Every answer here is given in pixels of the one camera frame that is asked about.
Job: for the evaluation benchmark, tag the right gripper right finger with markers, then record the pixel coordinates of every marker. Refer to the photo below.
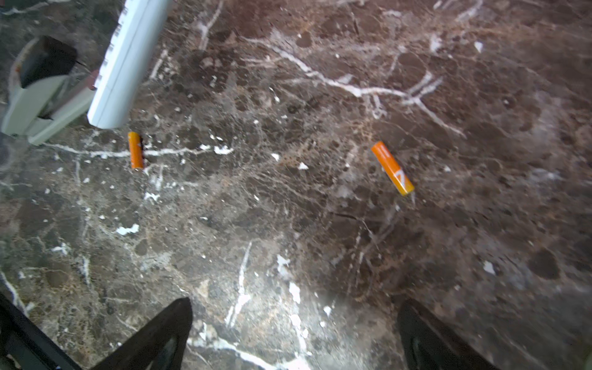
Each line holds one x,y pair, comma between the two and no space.
428,343

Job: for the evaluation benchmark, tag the orange battery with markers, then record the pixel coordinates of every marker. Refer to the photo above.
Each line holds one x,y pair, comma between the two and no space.
136,151
393,169

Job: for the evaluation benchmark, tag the grey stapler-like holder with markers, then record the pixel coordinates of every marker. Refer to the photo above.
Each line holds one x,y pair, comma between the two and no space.
38,108

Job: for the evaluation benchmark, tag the white remote control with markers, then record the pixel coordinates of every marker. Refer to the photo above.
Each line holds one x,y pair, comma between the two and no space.
126,61

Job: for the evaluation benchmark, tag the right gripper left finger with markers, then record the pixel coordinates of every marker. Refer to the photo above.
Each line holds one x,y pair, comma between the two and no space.
160,344

